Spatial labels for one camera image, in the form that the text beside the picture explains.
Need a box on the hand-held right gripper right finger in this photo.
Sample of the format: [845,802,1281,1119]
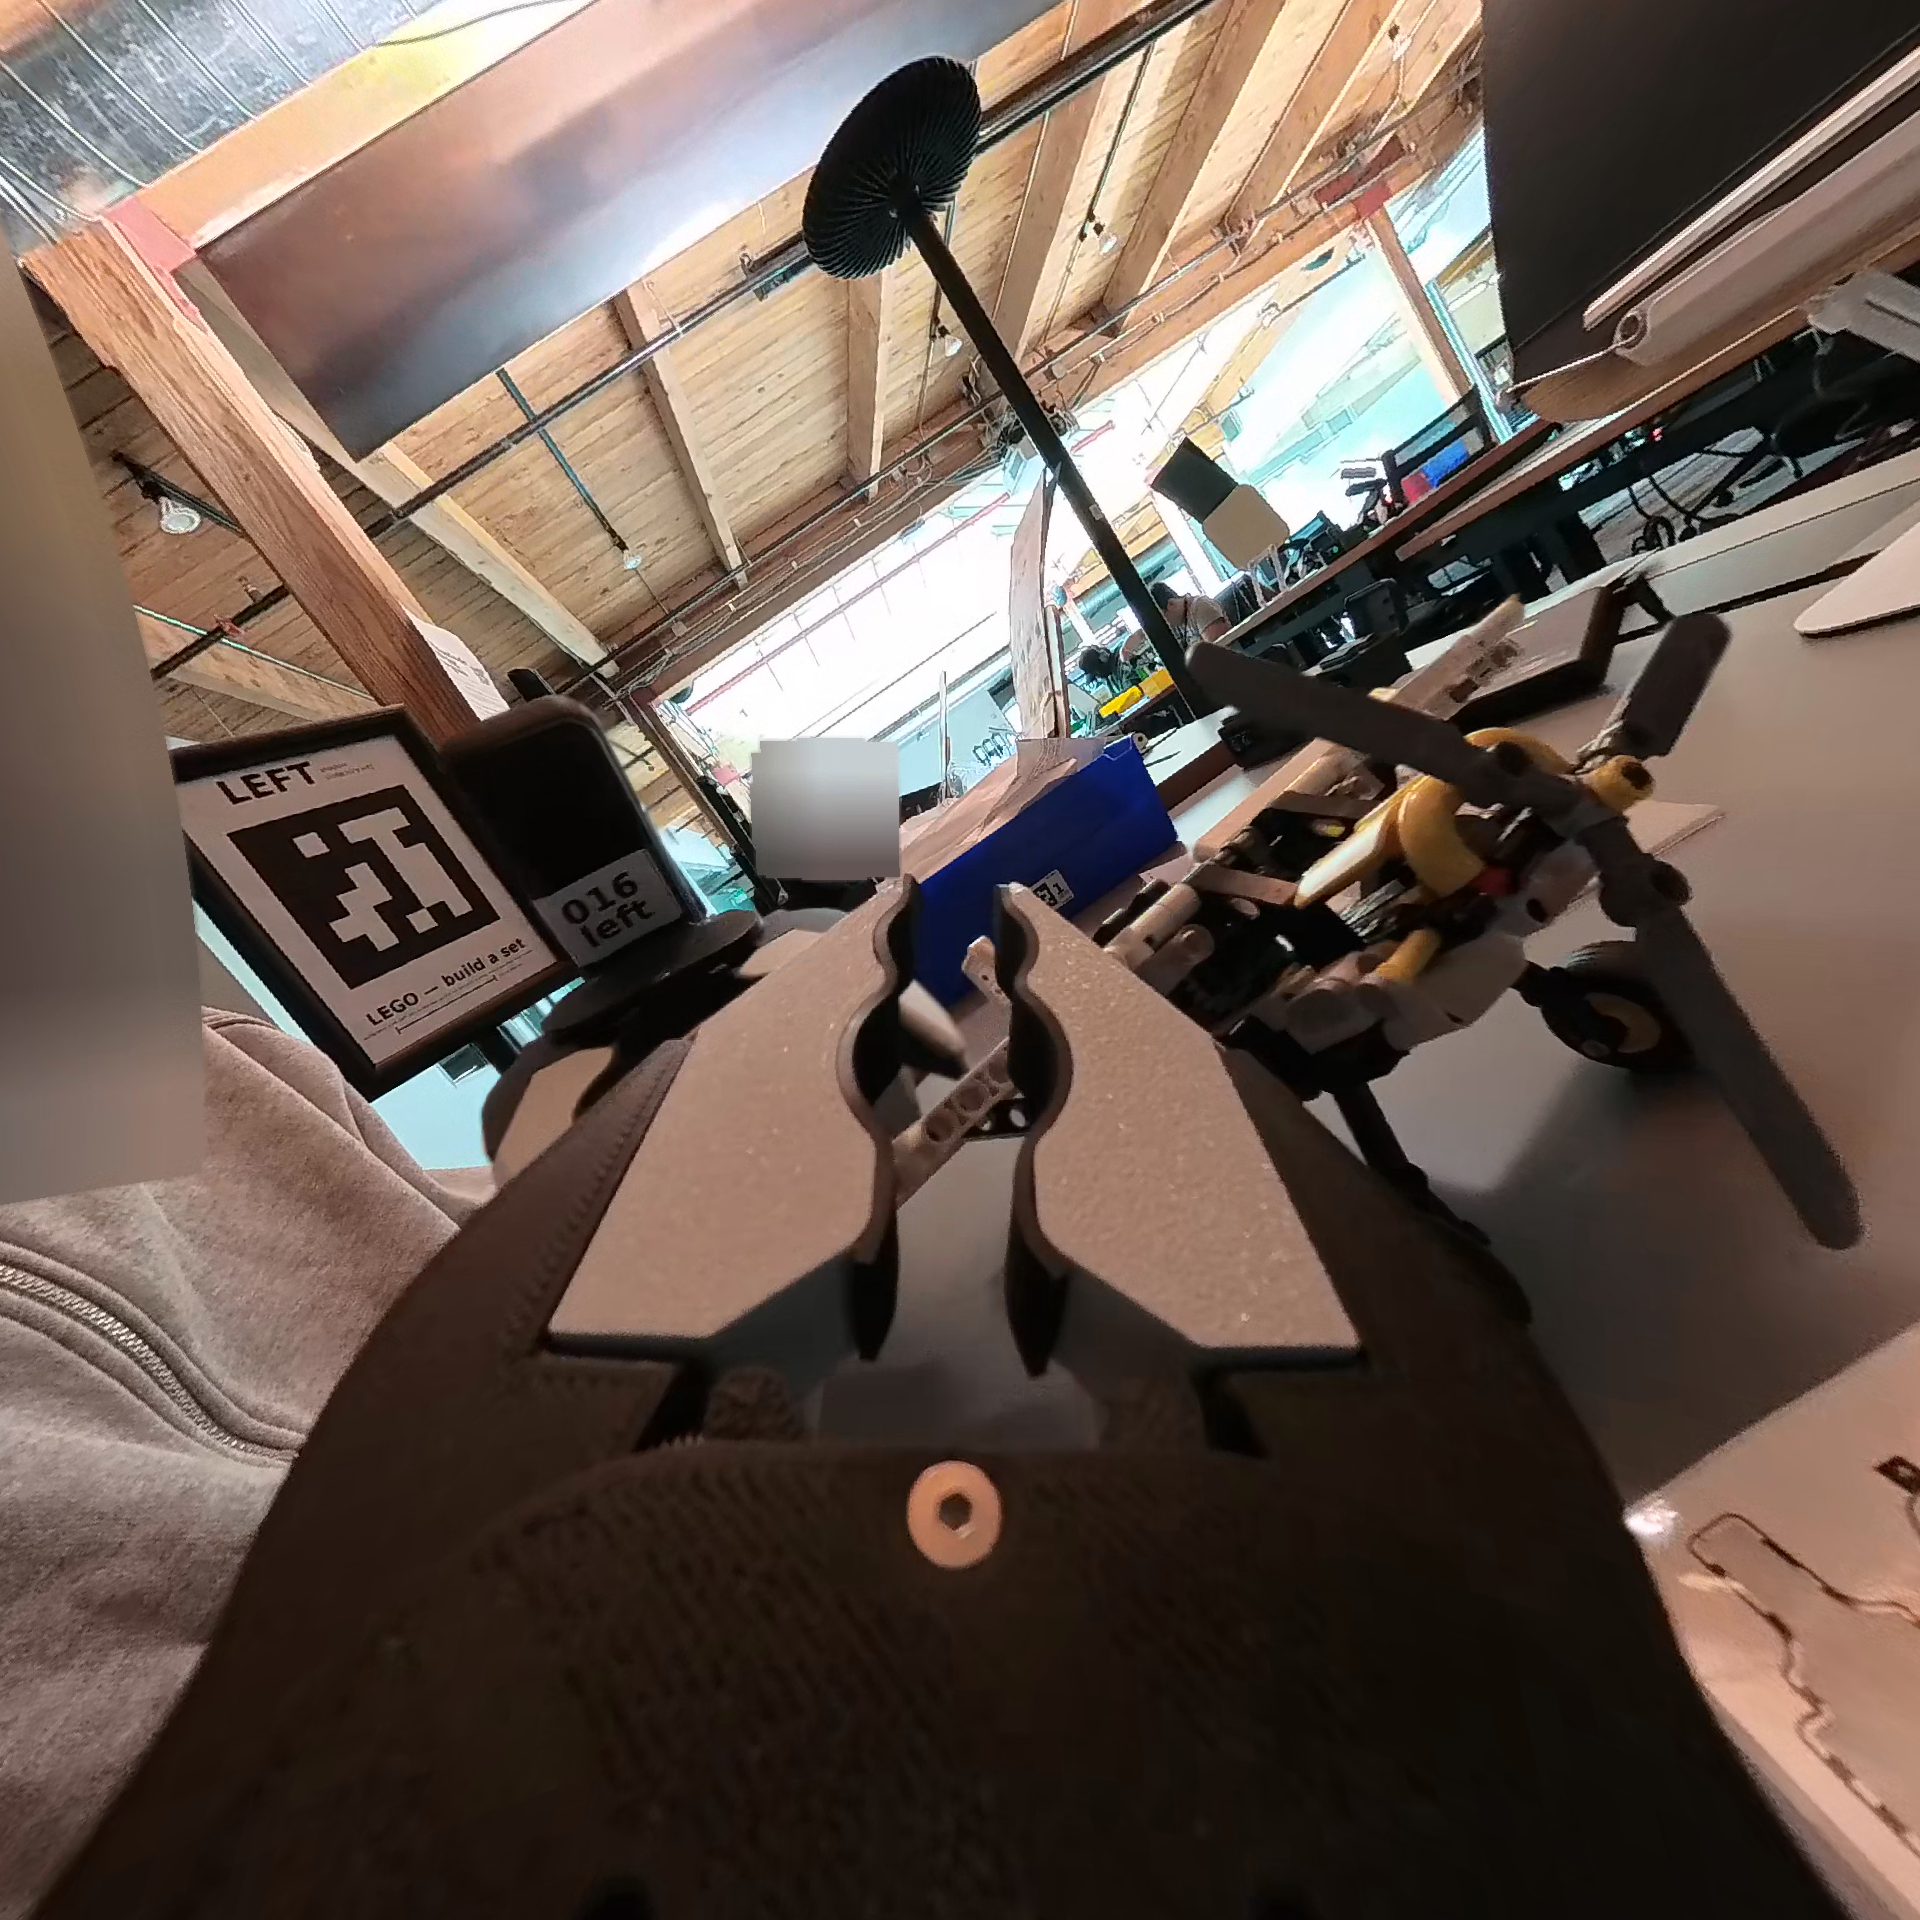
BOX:
[992,883,1372,1380]

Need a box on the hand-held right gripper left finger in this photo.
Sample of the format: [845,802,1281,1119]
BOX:
[549,880,923,1364]

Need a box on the white lego beam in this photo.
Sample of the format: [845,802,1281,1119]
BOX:
[898,934,1042,1190]

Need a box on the lego airplane model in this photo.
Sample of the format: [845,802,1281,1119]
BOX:
[1100,602,1863,1255]

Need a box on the sticker sheet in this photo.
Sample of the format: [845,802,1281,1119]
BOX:
[1626,1321,1920,1920]

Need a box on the paper notice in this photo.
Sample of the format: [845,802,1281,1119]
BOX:
[404,612,512,725]

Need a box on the blue plastic bin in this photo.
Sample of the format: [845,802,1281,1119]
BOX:
[912,736,1180,1011]

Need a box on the crumpled white paper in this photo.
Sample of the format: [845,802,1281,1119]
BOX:
[901,732,1119,871]

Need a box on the tall cardboard board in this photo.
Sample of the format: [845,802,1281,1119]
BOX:
[1004,450,1083,751]

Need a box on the black square panel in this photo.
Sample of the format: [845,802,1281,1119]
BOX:
[1145,436,1247,519]

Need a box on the dark flat box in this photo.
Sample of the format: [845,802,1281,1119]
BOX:
[1434,580,1642,725]

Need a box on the long wooden desk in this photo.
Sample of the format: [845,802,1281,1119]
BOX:
[1214,423,1920,646]

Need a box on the dark panel with white rail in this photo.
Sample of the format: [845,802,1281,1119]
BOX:
[1475,0,1920,426]

